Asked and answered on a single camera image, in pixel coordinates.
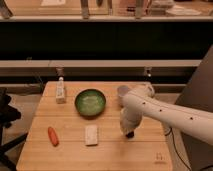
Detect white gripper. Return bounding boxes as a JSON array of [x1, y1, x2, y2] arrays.
[[120, 118, 140, 135]]

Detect black eraser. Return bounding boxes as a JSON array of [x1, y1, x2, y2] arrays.
[[125, 131, 134, 138]]

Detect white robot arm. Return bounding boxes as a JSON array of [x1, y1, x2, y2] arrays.
[[117, 83, 213, 145]]

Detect white paper cup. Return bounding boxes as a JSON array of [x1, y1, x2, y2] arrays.
[[117, 85, 130, 106]]

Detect white sponge block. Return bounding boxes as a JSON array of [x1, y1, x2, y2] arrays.
[[85, 125, 98, 146]]

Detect green bowl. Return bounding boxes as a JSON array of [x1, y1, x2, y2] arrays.
[[75, 89, 106, 117]]

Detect white small bottle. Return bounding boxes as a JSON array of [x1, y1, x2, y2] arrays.
[[55, 77, 66, 104]]

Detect orange carrot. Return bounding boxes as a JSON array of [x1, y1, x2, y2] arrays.
[[48, 127, 59, 146]]

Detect black office chair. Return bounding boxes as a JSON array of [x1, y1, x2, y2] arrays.
[[0, 87, 27, 171]]

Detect black cable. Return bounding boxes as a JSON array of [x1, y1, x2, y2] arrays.
[[164, 126, 194, 171]]

